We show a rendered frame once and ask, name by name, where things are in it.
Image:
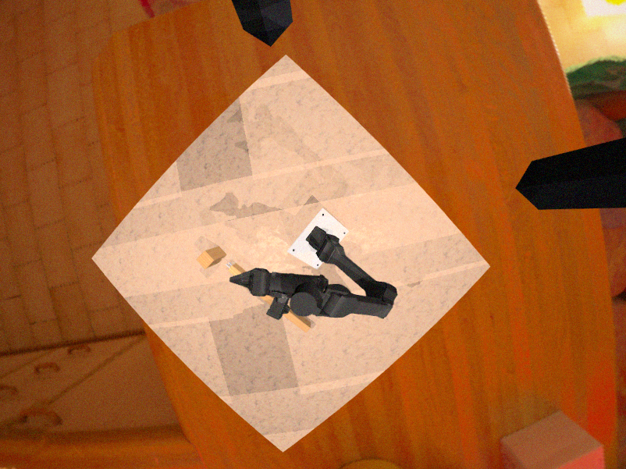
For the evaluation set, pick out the dark wooden post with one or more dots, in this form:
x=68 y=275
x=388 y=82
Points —
x=211 y=257

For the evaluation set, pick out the wooden side rail with steel hooks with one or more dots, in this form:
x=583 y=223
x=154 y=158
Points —
x=299 y=321

